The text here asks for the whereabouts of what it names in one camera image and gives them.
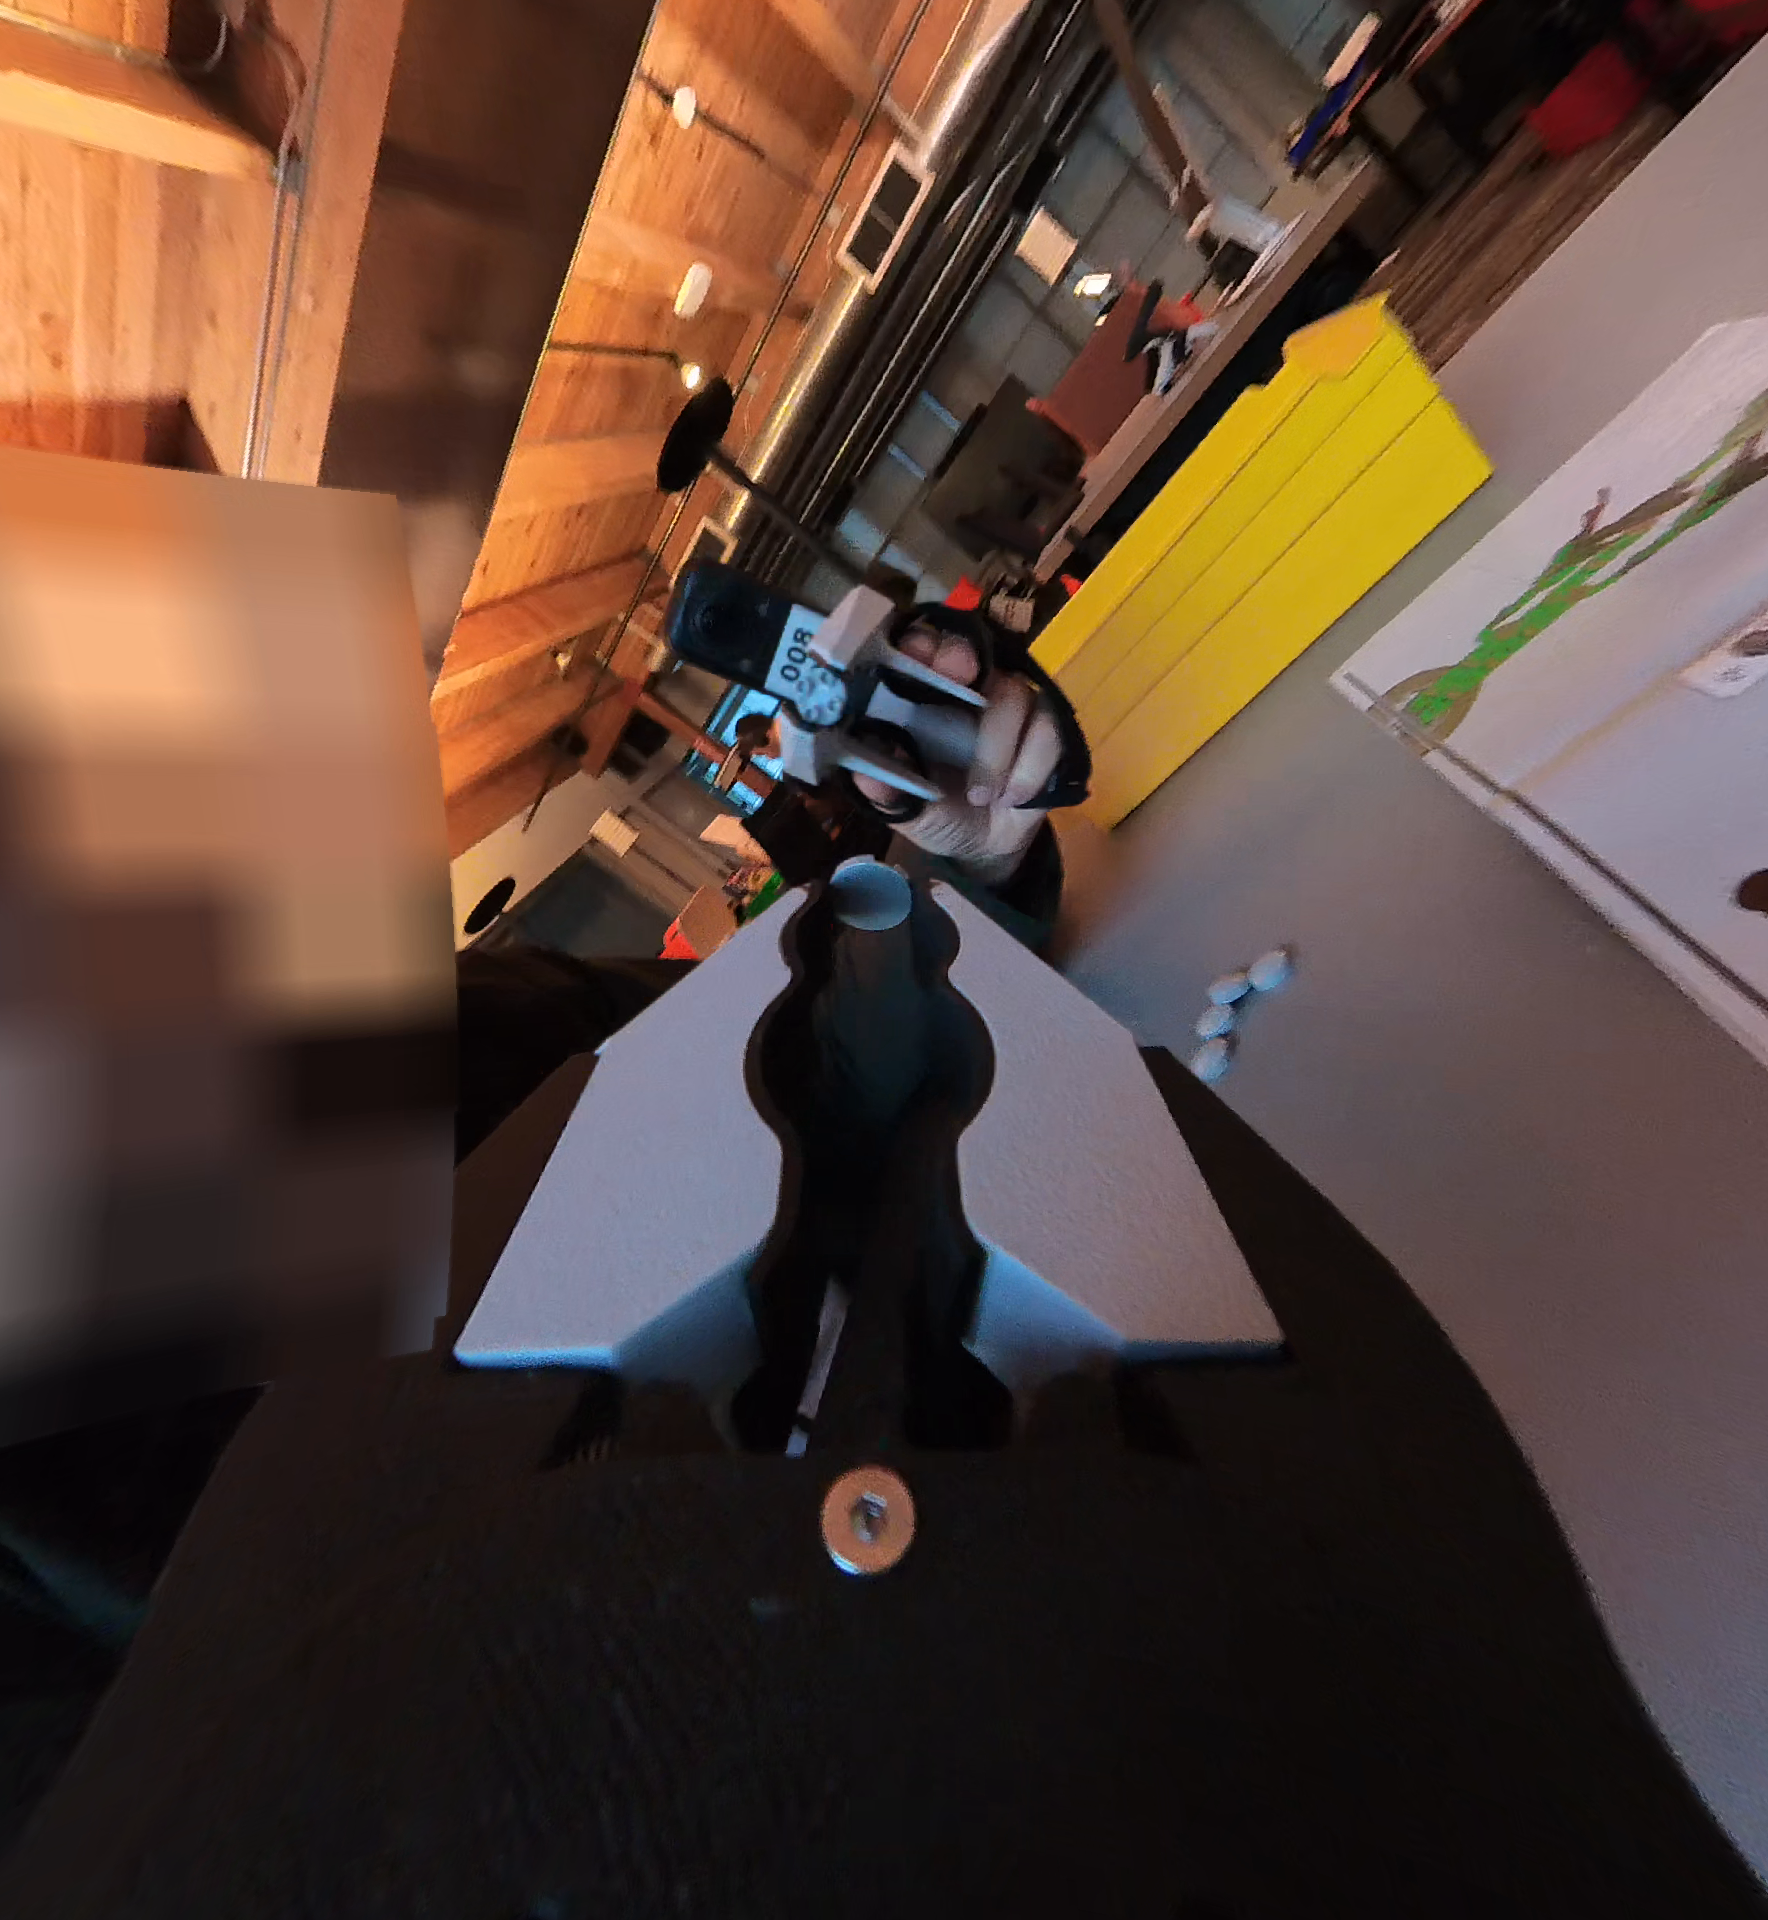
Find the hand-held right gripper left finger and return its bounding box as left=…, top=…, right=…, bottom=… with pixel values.
left=452, top=882, right=829, bottom=1395

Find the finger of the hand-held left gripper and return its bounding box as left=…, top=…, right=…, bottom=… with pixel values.
left=818, top=588, right=901, bottom=672

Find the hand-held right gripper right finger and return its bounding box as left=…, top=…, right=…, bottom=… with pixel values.
left=928, top=882, right=1285, bottom=1395

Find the grey desk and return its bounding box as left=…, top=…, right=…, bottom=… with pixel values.
left=1051, top=6, right=1768, bottom=1920

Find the person's left hand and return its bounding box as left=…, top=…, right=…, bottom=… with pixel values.
left=895, top=622, right=1081, bottom=888

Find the dark monitor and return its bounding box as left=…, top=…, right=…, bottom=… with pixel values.
left=925, top=374, right=1081, bottom=558

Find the yellow plastic box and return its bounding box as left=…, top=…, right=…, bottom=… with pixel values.
left=1026, top=292, right=1495, bottom=835

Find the long grey table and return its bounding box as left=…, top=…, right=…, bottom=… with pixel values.
left=1069, top=151, right=1387, bottom=581

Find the painted white canvas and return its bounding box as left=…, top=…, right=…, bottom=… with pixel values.
left=1329, top=297, right=1768, bottom=1134

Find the person's dark clothing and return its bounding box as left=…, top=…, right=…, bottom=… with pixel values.
left=0, top=942, right=706, bottom=1920

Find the red bin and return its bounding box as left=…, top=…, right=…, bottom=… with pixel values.
left=1525, top=45, right=1652, bottom=161

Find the silver metal duct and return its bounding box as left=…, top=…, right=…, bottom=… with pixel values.
left=726, top=0, right=1035, bottom=528

